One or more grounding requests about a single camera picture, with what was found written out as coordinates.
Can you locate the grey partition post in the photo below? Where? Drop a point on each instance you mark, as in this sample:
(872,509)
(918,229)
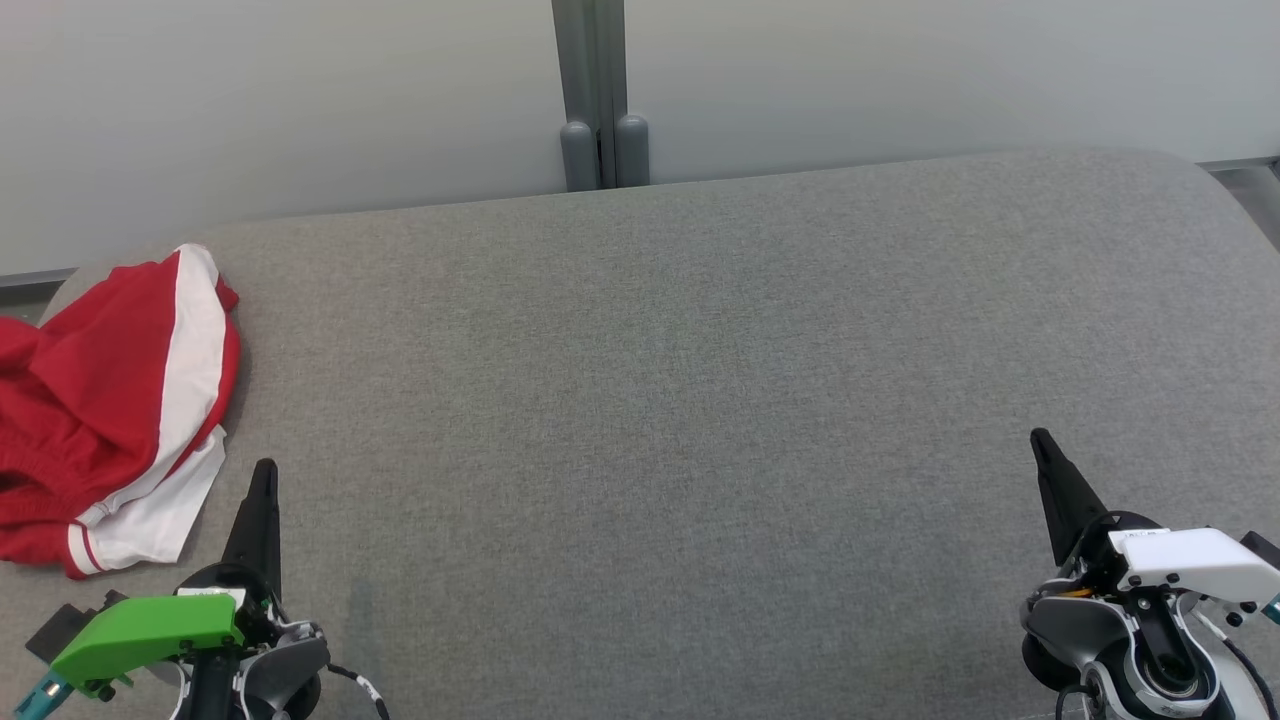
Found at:
(590,80)

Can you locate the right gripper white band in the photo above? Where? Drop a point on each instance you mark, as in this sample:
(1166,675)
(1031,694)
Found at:
(1190,560)

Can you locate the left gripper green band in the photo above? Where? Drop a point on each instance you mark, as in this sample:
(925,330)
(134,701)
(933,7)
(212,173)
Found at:
(150,630)

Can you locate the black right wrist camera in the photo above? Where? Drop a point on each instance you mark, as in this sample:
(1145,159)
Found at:
(1262,550)

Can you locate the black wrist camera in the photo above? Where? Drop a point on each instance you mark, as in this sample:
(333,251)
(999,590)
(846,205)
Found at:
(60,628)
(1262,550)

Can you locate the grey partition base rail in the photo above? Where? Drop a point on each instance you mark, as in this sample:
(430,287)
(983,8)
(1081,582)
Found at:
(1240,164)
(35,280)

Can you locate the red shorts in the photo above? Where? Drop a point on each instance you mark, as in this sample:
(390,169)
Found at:
(90,380)

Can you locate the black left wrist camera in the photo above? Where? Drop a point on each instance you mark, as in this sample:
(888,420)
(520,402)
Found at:
(60,628)

